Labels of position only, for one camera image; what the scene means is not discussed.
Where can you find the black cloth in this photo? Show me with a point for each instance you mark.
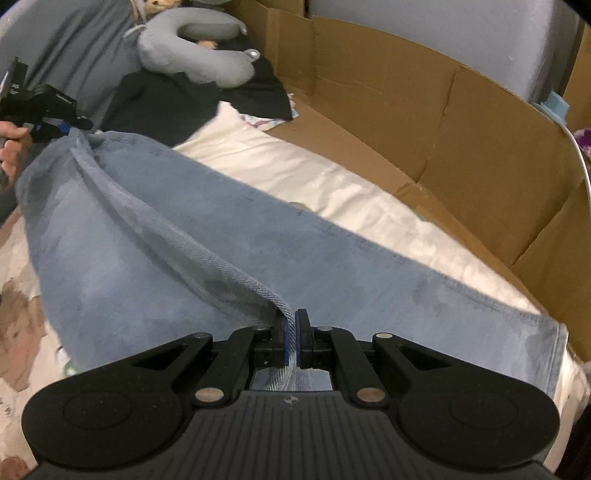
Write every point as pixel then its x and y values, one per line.
pixel 152 106

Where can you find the purple refill pouch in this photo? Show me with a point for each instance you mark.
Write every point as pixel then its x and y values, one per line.
pixel 584 143

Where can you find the tall brown cardboard box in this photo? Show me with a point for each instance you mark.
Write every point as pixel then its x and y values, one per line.
pixel 579 78

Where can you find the grey neck pillow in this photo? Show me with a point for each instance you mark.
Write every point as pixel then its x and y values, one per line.
pixel 184 60

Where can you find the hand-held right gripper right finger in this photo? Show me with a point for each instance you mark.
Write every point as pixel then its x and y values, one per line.
pixel 302 337

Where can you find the person's left hand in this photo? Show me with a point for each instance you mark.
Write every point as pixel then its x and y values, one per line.
pixel 10 147

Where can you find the cream bear print bed sheet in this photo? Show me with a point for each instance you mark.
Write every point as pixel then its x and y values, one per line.
pixel 346 184

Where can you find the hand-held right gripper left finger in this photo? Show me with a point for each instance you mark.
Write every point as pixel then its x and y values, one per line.
pixel 265 344

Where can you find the light blue denim pants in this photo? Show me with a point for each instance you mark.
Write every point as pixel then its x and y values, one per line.
pixel 207 230

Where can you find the flattened brown cardboard box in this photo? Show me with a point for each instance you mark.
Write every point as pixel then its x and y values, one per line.
pixel 415 115

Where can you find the light blue bottle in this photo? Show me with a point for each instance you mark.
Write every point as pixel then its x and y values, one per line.
pixel 556 105

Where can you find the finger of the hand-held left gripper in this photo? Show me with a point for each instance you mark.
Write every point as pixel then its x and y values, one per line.
pixel 51 133

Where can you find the small plush doll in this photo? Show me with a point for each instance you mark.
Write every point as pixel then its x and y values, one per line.
pixel 157 7

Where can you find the grey quilted cushion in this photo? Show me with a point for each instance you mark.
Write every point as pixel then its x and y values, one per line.
pixel 78 50

